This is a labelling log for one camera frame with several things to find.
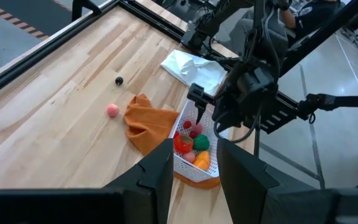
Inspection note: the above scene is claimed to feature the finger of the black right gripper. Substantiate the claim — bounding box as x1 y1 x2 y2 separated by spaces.
187 83 216 124

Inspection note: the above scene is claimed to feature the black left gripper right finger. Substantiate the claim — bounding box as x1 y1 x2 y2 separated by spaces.
216 138 332 224

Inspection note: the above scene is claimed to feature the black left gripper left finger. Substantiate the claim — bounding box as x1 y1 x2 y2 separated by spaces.
104 138 175 224

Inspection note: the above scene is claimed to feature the red toy tomato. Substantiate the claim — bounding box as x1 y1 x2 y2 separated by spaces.
173 134 195 155

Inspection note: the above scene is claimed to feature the green toy bell pepper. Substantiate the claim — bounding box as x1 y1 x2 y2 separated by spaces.
193 134 211 152

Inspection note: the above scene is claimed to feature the orange toy vegetable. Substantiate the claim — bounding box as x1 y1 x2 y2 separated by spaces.
193 151 211 171

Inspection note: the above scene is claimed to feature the white folded cloth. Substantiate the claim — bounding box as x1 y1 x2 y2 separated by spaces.
160 49 228 96

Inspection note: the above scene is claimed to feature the white perforated plastic basket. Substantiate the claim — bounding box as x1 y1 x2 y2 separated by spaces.
168 100 229 184

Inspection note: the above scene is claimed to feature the orange cloth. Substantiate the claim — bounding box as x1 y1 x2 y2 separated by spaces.
122 93 222 190

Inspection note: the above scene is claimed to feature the black support rod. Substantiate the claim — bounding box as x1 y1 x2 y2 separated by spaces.
296 93 358 125

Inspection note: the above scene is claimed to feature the person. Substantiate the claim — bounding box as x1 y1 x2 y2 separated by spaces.
228 0 344 57

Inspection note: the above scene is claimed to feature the black metal table frame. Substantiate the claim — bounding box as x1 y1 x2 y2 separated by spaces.
0 0 301 110

